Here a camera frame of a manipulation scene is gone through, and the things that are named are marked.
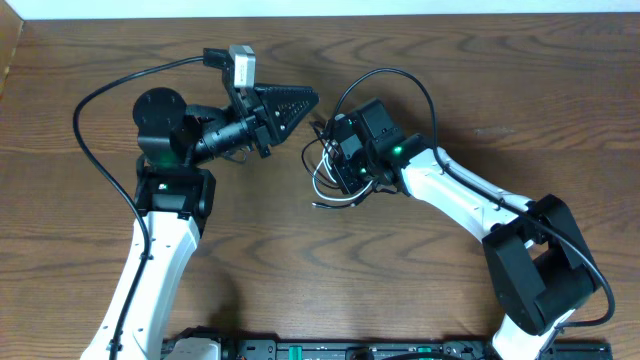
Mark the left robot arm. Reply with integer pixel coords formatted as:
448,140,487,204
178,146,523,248
82,84,319,359

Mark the right camera black cable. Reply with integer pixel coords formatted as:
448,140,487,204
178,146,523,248
327,67,617,331

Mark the left camera black cable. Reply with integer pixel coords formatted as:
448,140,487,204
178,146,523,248
72,55,206,360

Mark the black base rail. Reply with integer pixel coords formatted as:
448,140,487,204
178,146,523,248
159,327,614,360

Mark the camera black cable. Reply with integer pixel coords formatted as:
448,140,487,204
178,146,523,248
327,67,617,331
72,55,206,360

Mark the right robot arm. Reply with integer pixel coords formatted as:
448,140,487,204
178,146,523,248
322,99,601,359

